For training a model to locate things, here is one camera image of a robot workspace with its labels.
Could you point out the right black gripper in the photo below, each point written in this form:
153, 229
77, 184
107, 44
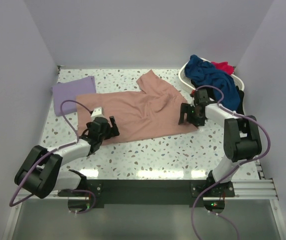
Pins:
184, 108

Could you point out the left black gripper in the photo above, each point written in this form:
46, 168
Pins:
111, 131

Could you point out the pink t shirt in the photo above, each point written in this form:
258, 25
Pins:
152, 112

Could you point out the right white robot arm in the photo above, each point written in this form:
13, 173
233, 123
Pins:
241, 137

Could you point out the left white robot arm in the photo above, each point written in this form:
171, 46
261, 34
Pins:
39, 173

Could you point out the blue t shirt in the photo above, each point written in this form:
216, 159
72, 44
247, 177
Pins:
204, 72

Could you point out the folded purple t shirt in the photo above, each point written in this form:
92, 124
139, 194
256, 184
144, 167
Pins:
70, 90

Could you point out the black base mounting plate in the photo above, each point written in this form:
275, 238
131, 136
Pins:
134, 192

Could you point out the red t shirt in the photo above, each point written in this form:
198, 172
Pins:
224, 66

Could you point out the white laundry basket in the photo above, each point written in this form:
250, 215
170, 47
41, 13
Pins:
212, 93

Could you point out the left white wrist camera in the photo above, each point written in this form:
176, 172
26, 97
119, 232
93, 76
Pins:
97, 112

